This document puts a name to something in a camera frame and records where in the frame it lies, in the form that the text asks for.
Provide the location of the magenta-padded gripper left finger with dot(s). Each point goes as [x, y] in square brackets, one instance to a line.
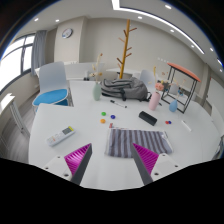
[77, 159]

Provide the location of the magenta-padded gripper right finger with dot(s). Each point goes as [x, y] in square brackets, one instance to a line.
[146, 159]

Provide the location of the grey striped towel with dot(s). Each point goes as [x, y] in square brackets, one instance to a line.
[138, 141]

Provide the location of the white remote control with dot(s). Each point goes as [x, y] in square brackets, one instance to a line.
[60, 135]

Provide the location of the black rectangular box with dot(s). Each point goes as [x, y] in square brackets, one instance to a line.
[148, 118]

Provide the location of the blue round magnet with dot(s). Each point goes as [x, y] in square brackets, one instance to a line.
[169, 122]
[112, 117]

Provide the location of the orange round magnet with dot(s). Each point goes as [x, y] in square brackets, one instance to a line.
[103, 121]

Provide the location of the white marker pen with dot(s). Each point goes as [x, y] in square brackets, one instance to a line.
[186, 125]

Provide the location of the green round magnet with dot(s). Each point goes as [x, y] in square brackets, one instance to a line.
[103, 113]

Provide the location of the pink vase with flowers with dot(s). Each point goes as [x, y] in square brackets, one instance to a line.
[154, 101]

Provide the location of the blue vase with dried stems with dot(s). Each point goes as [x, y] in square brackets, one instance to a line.
[173, 106]

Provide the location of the black marker pen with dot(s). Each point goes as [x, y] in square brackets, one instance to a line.
[118, 103]

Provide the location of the white chair with blue cushion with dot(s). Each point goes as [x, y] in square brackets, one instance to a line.
[51, 95]

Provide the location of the green vase with dried stems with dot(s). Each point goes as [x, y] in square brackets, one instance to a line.
[96, 92]

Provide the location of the grey backpack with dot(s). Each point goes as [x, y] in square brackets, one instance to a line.
[125, 87]

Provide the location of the white side desk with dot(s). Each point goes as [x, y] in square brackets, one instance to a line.
[6, 100]

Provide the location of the wooden coat rack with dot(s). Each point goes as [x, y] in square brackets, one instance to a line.
[125, 50]

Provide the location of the grey curtain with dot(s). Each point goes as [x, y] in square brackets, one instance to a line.
[38, 51]

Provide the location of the window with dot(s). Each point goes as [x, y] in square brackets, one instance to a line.
[11, 63]

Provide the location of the long ceiling light strip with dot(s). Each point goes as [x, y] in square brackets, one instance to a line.
[156, 19]

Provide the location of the round ceiling spotlights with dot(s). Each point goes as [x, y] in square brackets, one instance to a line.
[168, 6]

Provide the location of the black frame table, orange top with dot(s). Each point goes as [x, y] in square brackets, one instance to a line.
[185, 70]

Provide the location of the round wall clock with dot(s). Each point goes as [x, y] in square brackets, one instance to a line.
[67, 33]

